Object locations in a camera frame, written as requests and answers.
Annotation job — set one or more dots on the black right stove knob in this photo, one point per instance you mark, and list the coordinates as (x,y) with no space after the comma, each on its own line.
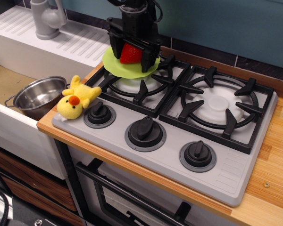
(197,157)

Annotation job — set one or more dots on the black left stove knob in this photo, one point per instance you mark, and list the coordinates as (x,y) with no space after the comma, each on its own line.
(99,116)

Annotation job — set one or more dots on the black middle stove knob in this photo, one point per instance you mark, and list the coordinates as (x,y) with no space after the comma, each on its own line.
(145,135)

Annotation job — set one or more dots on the light green plastic plate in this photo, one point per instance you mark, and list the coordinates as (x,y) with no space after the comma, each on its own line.
(127,71)

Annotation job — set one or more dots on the wooden drawer front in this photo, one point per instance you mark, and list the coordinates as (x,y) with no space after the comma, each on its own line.
(38,188)

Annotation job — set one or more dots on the red toy strawberry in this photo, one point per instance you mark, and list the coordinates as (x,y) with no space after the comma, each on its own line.
(130,54)

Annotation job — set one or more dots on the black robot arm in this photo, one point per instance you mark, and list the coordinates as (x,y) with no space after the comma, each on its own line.
(137,27)

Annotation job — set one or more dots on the yellow stuffed duck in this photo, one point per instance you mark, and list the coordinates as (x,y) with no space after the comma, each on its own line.
(76,98)

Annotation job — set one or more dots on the stainless steel pot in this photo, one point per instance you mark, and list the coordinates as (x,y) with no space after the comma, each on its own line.
(39,97)

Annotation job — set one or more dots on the black right burner grate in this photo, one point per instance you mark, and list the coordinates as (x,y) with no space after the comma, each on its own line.
(241,136)

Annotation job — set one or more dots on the white right burner disc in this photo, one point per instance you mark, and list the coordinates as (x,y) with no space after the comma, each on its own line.
(217,100)

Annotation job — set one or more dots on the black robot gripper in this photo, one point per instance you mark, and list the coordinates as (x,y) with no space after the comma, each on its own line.
(138,27)

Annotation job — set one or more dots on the white left burner disc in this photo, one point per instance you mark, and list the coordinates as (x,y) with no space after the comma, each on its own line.
(133,85)

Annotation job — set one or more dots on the black burner grate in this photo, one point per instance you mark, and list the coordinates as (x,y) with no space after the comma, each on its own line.
(241,136)
(145,95)

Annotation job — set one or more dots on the black left burner grate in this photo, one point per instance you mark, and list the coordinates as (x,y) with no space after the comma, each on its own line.
(145,95)

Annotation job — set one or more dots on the black stove knob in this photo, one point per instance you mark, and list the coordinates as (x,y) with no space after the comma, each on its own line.
(197,157)
(145,135)
(99,116)

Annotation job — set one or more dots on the white burner disc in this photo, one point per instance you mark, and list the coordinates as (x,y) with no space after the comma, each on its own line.
(217,100)
(133,85)

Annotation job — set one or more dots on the grey toy stove top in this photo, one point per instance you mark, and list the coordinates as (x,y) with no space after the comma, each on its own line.
(226,182)

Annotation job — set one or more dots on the grey toy faucet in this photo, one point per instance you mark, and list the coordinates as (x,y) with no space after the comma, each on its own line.
(47,21)

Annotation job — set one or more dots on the toy oven door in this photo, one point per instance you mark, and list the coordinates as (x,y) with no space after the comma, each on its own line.
(125,200)

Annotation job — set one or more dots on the black oven door handle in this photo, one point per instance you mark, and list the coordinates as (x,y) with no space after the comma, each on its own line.
(91,171)

